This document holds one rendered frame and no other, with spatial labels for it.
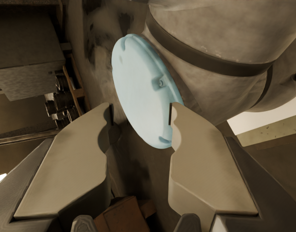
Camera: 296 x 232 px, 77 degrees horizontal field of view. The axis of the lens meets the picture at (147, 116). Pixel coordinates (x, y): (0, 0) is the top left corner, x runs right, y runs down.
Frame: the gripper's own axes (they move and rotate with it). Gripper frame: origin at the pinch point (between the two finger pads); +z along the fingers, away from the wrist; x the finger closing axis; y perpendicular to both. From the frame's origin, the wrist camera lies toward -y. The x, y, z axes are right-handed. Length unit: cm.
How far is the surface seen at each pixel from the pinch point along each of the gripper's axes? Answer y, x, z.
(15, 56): 39, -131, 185
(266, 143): 28, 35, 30
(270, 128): 17.7, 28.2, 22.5
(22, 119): 498, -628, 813
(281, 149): 29, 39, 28
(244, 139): 23.8, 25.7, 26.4
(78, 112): 102, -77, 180
